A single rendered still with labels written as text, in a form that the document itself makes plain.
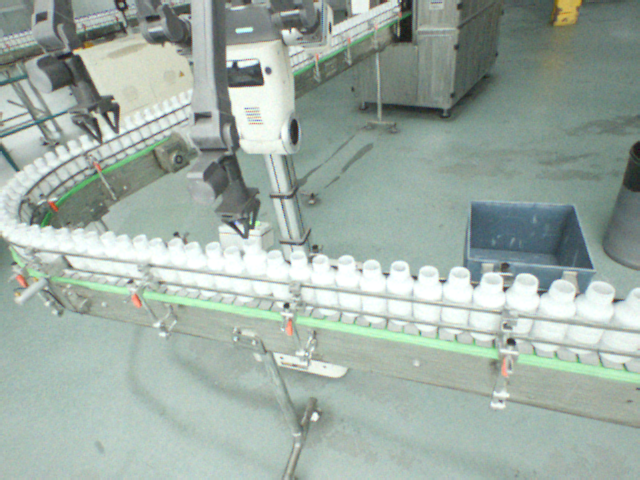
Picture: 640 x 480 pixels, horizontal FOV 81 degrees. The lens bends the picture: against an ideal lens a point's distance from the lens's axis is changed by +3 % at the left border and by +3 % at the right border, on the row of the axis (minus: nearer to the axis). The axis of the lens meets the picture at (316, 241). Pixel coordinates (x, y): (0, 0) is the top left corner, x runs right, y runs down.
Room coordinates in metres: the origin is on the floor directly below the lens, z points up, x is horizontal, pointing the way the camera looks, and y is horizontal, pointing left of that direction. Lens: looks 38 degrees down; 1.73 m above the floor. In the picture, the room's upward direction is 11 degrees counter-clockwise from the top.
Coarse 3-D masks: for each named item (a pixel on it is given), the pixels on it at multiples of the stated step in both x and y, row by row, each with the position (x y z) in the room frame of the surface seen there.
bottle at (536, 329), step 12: (552, 288) 0.44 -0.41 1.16; (564, 288) 0.45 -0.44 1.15; (540, 300) 0.45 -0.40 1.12; (552, 300) 0.43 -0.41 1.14; (564, 300) 0.42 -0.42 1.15; (540, 312) 0.44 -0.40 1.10; (552, 312) 0.42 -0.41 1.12; (564, 312) 0.41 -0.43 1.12; (540, 324) 0.43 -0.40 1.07; (552, 324) 0.41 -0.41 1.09; (564, 324) 0.41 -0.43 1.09; (540, 336) 0.42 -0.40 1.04; (552, 336) 0.41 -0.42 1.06; (564, 336) 0.41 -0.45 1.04; (540, 348) 0.42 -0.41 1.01; (552, 348) 0.41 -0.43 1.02
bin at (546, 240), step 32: (480, 224) 1.02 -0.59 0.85; (512, 224) 0.98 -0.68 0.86; (544, 224) 0.94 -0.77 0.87; (576, 224) 0.84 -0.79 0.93; (480, 256) 0.98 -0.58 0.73; (512, 256) 0.95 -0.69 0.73; (544, 256) 0.92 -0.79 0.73; (576, 256) 0.76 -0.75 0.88; (544, 288) 0.68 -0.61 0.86; (576, 288) 0.61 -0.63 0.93
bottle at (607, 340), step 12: (636, 288) 0.40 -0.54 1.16; (636, 300) 0.38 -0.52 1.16; (624, 312) 0.38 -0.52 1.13; (636, 312) 0.37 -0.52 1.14; (612, 324) 0.39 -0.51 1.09; (624, 324) 0.37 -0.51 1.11; (636, 324) 0.36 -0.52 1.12; (612, 336) 0.38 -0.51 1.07; (624, 336) 0.37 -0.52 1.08; (636, 336) 0.36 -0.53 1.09; (612, 348) 0.37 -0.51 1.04; (624, 348) 0.36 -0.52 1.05; (636, 348) 0.36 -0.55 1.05; (612, 360) 0.36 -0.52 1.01; (624, 360) 0.36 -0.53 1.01
